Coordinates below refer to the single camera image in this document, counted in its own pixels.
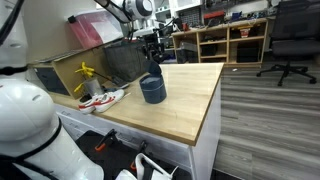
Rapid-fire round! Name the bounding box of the red black toolbox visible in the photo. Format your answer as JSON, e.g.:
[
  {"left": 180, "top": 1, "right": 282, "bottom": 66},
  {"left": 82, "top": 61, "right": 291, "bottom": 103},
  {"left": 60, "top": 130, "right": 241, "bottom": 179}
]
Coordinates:
[{"left": 203, "top": 10, "right": 227, "bottom": 27}]

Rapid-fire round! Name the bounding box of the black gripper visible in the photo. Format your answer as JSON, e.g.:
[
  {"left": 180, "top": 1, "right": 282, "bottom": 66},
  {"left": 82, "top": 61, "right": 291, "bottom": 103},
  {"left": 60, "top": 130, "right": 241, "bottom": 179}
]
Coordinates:
[{"left": 142, "top": 32, "right": 166, "bottom": 63}]

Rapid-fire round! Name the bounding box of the dark grey fabric bin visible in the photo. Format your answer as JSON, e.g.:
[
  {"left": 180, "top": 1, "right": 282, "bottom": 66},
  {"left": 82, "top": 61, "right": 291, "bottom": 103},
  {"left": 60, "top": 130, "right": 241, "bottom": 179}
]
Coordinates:
[{"left": 102, "top": 38, "right": 153, "bottom": 83}]

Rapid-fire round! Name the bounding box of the large cardboard box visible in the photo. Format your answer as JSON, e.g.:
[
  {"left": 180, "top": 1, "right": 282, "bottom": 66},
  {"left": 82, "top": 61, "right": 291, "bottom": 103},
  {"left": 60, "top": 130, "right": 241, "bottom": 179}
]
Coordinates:
[{"left": 28, "top": 45, "right": 112, "bottom": 100}]

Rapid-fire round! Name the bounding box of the clear red storage bin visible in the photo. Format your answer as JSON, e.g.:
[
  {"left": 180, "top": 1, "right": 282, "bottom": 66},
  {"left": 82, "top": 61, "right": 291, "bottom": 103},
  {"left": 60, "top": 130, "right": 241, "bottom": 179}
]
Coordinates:
[{"left": 67, "top": 9, "right": 125, "bottom": 51}]

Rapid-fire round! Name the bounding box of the black equipment with cables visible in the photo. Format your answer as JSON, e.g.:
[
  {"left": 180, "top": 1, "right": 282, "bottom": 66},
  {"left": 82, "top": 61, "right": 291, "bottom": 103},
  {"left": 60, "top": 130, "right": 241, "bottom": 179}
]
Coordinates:
[{"left": 114, "top": 152, "right": 180, "bottom": 180}]

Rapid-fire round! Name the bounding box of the white red sneaker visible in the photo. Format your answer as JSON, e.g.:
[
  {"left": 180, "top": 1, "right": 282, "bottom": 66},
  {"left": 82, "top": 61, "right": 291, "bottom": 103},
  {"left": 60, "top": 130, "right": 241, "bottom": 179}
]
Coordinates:
[
  {"left": 78, "top": 95, "right": 113, "bottom": 115},
  {"left": 93, "top": 89, "right": 126, "bottom": 113}
]

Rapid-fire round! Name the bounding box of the white shelving unit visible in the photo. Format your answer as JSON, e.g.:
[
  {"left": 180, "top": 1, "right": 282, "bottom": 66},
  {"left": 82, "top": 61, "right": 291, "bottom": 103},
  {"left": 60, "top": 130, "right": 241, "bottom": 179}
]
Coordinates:
[{"left": 146, "top": 0, "right": 177, "bottom": 48}]

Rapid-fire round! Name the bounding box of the dark grey lidded container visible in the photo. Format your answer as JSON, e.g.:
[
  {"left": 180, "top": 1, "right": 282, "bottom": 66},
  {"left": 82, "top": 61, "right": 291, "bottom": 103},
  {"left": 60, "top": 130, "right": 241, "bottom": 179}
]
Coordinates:
[{"left": 139, "top": 60, "right": 168, "bottom": 105}]

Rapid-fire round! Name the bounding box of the black office chair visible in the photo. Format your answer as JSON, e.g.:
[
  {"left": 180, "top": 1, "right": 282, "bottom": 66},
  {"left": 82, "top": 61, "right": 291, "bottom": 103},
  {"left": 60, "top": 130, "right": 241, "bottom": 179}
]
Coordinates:
[{"left": 256, "top": 0, "right": 320, "bottom": 87}]

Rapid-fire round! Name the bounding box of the silver metal cylinder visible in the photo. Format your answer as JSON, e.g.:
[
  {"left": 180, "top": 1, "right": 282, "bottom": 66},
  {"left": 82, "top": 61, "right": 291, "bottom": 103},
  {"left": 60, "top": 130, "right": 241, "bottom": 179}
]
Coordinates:
[{"left": 83, "top": 78, "right": 105, "bottom": 98}]

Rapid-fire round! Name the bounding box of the short yellow handled tool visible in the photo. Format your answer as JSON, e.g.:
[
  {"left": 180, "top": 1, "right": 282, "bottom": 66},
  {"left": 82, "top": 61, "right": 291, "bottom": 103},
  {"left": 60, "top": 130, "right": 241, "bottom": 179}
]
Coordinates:
[{"left": 73, "top": 82, "right": 85, "bottom": 94}]

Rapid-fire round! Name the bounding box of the orange black clamp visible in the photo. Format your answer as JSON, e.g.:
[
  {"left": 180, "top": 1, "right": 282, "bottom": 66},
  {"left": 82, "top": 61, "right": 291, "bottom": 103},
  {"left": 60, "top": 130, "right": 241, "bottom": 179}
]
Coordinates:
[
  {"left": 94, "top": 128, "right": 119, "bottom": 153},
  {"left": 129, "top": 140, "right": 148, "bottom": 173}
]

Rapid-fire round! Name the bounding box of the black perforated board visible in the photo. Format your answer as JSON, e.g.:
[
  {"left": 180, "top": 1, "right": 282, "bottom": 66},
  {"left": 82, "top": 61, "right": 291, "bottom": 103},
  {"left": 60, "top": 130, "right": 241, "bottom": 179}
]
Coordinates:
[{"left": 74, "top": 129, "right": 192, "bottom": 180}]

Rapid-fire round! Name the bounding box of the wooden shelf unit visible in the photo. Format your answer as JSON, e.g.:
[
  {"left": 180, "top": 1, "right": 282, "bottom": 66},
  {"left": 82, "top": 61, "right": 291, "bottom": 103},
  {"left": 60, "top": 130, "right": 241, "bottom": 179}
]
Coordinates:
[{"left": 171, "top": 17, "right": 270, "bottom": 67}]

